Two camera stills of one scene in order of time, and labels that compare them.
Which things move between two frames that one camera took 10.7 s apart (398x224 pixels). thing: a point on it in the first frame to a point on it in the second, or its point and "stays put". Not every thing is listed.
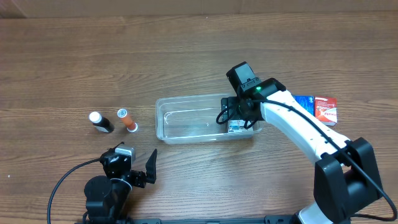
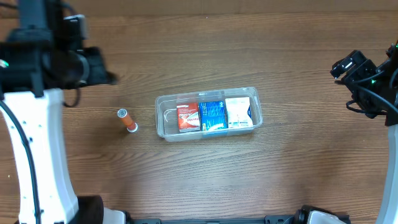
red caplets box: [326, 109] to [188, 119]
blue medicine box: [307, 101] to [212, 116]
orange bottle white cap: [131, 126] stays put
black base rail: [270, 219] stays put
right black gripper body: [226, 109] to [347, 72]
